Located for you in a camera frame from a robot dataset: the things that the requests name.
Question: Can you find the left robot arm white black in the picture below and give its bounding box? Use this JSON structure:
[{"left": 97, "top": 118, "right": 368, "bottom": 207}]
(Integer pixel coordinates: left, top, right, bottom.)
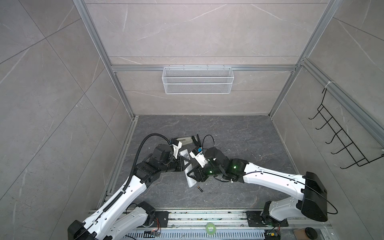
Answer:
[{"left": 68, "top": 140, "right": 185, "bottom": 240}]

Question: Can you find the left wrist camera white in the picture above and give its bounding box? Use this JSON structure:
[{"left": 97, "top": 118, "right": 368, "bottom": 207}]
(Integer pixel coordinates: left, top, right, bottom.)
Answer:
[{"left": 171, "top": 139, "right": 183, "bottom": 159}]

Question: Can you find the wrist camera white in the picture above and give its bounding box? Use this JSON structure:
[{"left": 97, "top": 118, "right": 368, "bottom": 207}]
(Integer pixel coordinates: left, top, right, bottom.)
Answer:
[
  {"left": 190, "top": 147, "right": 208, "bottom": 168},
  {"left": 171, "top": 139, "right": 183, "bottom": 159}
]

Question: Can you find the white remote control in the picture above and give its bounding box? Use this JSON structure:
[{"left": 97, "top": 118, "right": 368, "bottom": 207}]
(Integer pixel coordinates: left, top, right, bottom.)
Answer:
[{"left": 178, "top": 149, "right": 198, "bottom": 189}]

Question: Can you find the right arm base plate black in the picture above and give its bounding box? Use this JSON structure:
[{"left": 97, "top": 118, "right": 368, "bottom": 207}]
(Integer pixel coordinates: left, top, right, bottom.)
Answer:
[{"left": 246, "top": 211, "right": 289, "bottom": 227}]

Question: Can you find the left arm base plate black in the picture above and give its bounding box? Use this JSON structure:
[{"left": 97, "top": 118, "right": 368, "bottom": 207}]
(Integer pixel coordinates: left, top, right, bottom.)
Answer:
[{"left": 142, "top": 211, "right": 170, "bottom": 228}]

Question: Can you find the black wire hook rack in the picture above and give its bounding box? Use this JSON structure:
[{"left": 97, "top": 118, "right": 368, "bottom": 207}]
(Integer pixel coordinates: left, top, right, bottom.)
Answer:
[{"left": 308, "top": 88, "right": 384, "bottom": 170}]

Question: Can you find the black round cap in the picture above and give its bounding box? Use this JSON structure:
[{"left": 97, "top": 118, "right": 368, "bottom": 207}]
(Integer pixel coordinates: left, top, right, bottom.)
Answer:
[{"left": 305, "top": 227, "right": 319, "bottom": 240}]

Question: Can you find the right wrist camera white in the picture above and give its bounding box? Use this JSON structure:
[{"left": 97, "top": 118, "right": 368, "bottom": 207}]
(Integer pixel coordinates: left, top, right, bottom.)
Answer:
[{"left": 190, "top": 147, "right": 208, "bottom": 168}]

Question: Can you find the black corrugated cable conduit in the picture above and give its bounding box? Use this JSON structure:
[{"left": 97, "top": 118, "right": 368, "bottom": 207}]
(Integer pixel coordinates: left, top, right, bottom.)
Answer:
[{"left": 98, "top": 132, "right": 171, "bottom": 211}]

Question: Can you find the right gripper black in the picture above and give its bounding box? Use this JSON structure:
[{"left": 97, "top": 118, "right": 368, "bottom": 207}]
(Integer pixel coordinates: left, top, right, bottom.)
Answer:
[{"left": 185, "top": 161, "right": 225, "bottom": 183}]

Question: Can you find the grey black stapler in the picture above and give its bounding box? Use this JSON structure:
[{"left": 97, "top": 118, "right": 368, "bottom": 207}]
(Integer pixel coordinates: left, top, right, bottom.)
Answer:
[{"left": 170, "top": 134, "right": 202, "bottom": 147}]

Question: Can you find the white wire mesh basket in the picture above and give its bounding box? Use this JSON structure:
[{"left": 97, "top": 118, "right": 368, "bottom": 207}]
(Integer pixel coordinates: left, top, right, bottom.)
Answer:
[{"left": 162, "top": 67, "right": 235, "bottom": 95}]

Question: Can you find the green round sticker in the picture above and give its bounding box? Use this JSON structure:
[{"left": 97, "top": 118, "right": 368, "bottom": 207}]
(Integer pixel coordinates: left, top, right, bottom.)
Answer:
[{"left": 206, "top": 223, "right": 217, "bottom": 236}]

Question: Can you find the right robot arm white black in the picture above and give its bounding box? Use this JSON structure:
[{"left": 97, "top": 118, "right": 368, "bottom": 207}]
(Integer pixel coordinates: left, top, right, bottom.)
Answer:
[{"left": 186, "top": 147, "right": 329, "bottom": 225}]

